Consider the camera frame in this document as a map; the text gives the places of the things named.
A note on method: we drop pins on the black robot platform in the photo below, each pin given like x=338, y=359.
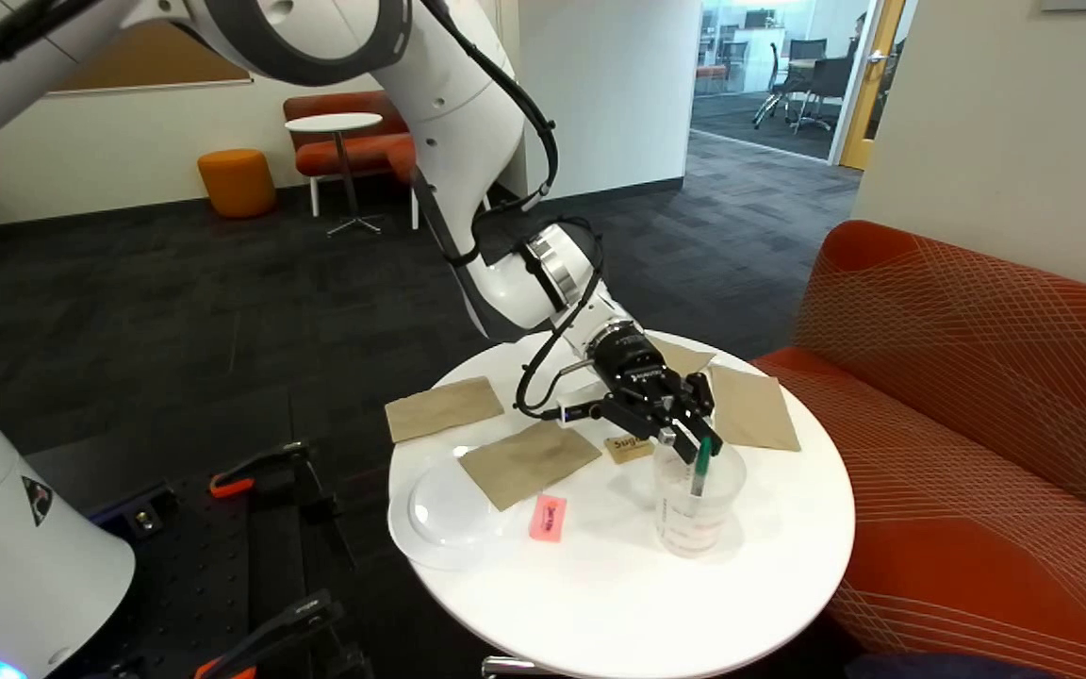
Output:
x=206, y=550

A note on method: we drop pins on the small white round table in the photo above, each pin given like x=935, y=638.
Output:
x=338, y=123

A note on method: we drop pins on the orange fabric sofa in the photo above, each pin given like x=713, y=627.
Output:
x=983, y=415

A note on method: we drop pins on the brown cork board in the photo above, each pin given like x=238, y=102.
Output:
x=166, y=63

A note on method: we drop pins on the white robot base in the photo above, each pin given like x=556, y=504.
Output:
x=18, y=550

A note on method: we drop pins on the small brown paper tag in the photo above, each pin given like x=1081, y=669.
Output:
x=627, y=450

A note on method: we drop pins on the yellow door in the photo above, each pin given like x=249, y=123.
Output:
x=880, y=76

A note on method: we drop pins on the brown paper napkin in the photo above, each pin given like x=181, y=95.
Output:
x=531, y=461
x=443, y=408
x=754, y=408
x=693, y=359

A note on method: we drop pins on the orange round ottoman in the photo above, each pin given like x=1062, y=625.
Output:
x=238, y=186

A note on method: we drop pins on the orange lounge chair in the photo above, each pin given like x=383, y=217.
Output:
x=400, y=161
x=319, y=156

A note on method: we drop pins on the clear plastic dome lid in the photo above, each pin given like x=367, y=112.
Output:
x=443, y=515

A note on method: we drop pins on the black office chair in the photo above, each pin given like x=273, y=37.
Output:
x=807, y=81

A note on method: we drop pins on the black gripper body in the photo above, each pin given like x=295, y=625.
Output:
x=637, y=369

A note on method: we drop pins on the pink sticky note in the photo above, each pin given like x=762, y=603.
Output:
x=549, y=519

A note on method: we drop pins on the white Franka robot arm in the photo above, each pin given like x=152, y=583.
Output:
x=443, y=86

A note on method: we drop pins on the clear plastic cup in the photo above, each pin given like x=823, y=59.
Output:
x=699, y=515

